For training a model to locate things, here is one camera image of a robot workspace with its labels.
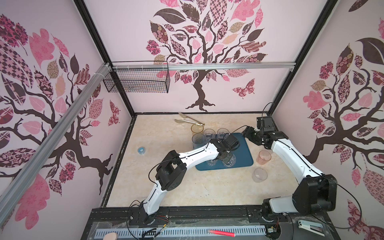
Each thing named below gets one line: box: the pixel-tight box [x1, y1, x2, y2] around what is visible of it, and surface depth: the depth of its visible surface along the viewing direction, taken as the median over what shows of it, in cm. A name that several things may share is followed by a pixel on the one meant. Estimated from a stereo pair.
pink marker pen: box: [207, 229, 236, 237], surface depth 71 cm
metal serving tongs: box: [174, 112, 205, 126], surface depth 116 cm
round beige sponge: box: [103, 232, 118, 240], surface depth 69 cm
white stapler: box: [297, 219, 325, 237], surface depth 70 cm
